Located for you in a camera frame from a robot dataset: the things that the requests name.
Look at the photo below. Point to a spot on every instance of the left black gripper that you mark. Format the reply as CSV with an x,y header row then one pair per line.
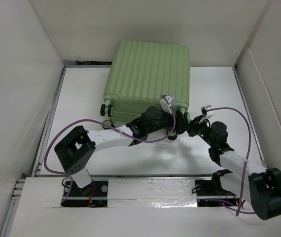
x,y
180,124

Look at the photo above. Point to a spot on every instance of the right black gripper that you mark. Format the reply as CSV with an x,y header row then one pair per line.
x,y
194,125

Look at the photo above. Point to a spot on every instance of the green suitcase with blue lining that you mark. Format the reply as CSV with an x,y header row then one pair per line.
x,y
140,73

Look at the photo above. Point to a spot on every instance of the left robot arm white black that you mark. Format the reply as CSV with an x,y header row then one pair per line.
x,y
77,147

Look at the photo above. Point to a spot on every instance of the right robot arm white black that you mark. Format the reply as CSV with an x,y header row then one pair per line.
x,y
257,185

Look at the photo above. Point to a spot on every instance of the silver tape strip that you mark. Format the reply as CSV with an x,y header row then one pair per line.
x,y
151,193

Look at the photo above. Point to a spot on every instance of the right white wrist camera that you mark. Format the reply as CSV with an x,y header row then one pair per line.
x,y
207,113

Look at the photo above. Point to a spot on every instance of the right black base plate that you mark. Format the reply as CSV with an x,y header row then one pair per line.
x,y
209,196

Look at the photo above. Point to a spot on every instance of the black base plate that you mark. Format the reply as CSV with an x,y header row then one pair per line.
x,y
209,196
94,196

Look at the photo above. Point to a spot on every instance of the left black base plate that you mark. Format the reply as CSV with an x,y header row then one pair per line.
x,y
94,196

